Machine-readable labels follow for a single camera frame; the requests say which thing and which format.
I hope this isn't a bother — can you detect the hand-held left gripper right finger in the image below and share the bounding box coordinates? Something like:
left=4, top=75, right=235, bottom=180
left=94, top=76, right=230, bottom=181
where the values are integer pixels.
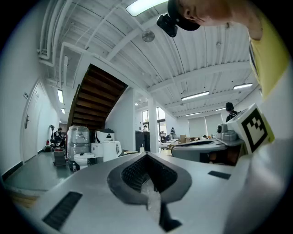
left=146, top=151, right=252, bottom=234

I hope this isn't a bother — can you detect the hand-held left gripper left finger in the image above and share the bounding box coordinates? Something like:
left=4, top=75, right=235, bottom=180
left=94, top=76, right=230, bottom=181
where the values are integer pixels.
left=20, top=151, right=161, bottom=234

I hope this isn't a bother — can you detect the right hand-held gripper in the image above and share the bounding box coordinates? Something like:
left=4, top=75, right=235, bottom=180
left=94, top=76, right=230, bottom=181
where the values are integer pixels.
left=171, top=102, right=275, bottom=163

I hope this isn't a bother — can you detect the translucent plastic measuring jug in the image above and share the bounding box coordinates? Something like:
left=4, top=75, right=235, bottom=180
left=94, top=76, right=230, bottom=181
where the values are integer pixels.
left=103, top=140, right=122, bottom=162

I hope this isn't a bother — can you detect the person's right hand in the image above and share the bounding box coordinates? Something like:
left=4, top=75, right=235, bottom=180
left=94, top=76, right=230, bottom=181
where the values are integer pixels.
left=208, top=146, right=241, bottom=166

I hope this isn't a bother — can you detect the white toilet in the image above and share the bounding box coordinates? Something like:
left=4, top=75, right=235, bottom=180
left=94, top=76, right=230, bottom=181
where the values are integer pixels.
left=73, top=142, right=104, bottom=170

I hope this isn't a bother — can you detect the black cabinet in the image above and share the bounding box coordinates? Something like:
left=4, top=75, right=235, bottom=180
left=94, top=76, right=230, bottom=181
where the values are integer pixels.
left=135, top=131, right=151, bottom=152

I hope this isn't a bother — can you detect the black equipment case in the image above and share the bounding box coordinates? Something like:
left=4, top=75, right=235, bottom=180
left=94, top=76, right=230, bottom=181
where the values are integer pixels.
left=53, top=149, right=67, bottom=167

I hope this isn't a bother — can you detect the black office chair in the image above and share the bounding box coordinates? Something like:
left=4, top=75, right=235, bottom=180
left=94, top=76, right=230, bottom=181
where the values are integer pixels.
left=49, top=125, right=64, bottom=147

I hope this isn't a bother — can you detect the white door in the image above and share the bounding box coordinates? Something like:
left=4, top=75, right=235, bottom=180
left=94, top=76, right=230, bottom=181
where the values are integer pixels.
left=22, top=83, right=44, bottom=163

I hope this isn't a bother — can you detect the brown wooden staircase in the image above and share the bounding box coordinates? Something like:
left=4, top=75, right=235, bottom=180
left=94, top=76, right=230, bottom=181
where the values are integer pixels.
left=67, top=63, right=129, bottom=131

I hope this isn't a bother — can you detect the person's yellow shirt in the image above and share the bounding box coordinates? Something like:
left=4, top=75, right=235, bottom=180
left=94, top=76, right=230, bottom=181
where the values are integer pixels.
left=248, top=13, right=291, bottom=100

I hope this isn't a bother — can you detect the round ceiling fixture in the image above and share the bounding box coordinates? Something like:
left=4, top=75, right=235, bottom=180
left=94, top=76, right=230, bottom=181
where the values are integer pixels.
left=141, top=30, right=156, bottom=43

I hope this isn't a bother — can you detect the person's head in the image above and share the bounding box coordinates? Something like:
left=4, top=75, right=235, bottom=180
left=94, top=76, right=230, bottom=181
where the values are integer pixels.
left=178, top=0, right=264, bottom=41

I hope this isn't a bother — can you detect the white appliance with black strap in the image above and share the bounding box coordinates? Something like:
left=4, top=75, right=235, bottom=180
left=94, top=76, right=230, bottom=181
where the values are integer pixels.
left=95, top=128, right=115, bottom=144

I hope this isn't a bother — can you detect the black head camera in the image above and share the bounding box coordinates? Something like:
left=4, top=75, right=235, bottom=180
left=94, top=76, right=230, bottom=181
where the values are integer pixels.
left=156, top=13, right=179, bottom=38

